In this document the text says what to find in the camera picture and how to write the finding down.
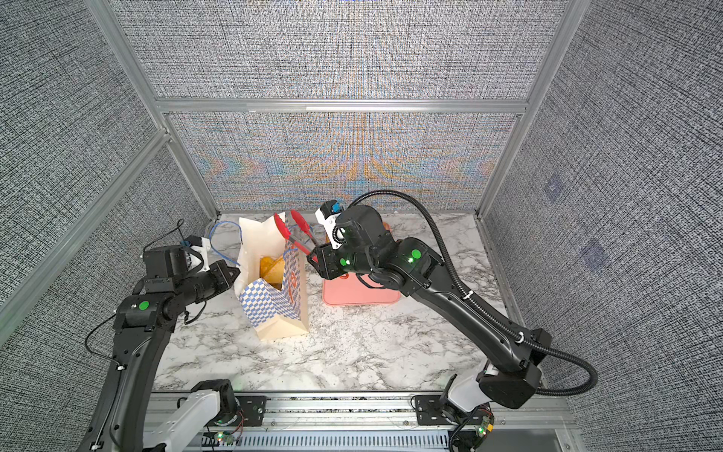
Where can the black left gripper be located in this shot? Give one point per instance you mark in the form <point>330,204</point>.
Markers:
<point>219,268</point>

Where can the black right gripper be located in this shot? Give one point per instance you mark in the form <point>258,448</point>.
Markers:
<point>329,265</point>

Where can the red kitchen tongs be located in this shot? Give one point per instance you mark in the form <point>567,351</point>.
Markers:
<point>304,226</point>

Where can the checkered paper bag blue handles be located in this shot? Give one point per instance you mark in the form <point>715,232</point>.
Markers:
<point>273,314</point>

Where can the triangular tan bread slice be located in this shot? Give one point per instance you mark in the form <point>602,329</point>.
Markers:
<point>271,270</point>

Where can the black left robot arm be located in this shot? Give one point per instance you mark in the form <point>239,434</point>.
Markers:
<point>143,325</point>

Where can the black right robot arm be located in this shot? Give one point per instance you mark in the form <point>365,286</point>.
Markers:
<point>359,243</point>

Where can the pink plastic tray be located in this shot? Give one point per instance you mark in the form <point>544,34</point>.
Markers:
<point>348,290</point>

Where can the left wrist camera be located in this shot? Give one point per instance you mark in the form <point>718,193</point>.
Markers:
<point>197,248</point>

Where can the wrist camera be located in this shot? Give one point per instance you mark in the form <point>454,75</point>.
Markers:
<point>197,248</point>
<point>326,216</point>

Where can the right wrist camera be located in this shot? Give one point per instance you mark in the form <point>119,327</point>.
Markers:
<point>326,216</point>

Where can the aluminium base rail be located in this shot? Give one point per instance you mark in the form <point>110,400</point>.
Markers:
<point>393,421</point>

